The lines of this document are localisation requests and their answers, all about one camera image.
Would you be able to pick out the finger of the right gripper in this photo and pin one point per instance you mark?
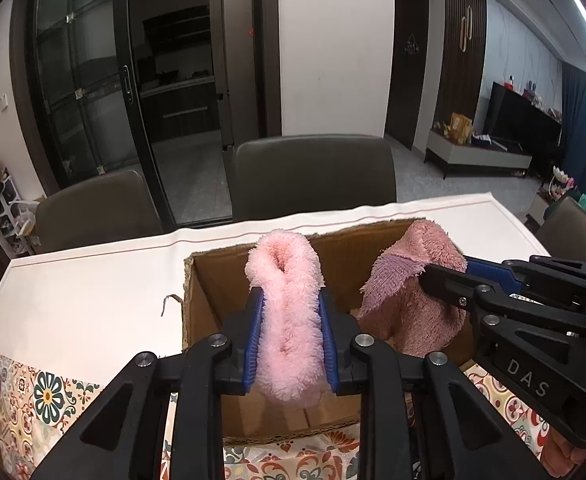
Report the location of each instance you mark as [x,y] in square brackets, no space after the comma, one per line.
[452,287]
[495,272]

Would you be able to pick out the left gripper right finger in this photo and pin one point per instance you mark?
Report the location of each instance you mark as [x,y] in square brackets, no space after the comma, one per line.
[354,360]

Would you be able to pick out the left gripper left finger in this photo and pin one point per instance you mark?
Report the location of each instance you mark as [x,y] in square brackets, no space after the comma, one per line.
[226,362]

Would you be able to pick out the dusty pink towel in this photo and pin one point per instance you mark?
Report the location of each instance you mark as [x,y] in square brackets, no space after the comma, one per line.
[394,306]

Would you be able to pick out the light pink fluffy cloth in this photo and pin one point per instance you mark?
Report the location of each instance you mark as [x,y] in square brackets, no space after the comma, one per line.
[288,319]

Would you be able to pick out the dark chair right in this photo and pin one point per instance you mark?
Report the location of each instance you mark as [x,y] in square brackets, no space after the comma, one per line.
[563,234]

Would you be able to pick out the dark chair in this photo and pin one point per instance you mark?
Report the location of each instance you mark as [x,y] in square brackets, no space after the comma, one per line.
[105,209]
[275,177]
[563,234]

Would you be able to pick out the brown cardboard box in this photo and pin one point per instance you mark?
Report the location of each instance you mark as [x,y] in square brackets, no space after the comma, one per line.
[368,271]

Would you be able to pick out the white tv cabinet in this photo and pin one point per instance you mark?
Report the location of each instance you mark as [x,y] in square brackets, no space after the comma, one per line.
[467,160]

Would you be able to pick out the black television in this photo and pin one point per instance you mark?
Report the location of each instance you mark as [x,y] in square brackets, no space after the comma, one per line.
[521,127]

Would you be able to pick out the dark chair middle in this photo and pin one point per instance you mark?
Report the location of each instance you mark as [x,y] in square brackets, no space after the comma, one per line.
[275,177]

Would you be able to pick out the patterned floral table runner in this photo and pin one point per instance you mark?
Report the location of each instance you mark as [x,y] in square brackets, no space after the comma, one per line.
[37,407]

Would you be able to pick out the blue curtain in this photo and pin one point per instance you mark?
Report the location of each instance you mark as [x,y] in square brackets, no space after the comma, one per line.
[572,147]

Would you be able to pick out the dark chair left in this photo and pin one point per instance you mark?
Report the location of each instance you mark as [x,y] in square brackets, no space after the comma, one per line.
[105,209]

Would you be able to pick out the white shoe rack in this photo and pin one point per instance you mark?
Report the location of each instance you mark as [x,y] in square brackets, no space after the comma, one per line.
[17,218]

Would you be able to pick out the dark glass sliding door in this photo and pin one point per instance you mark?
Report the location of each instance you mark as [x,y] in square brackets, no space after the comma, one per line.
[168,88]

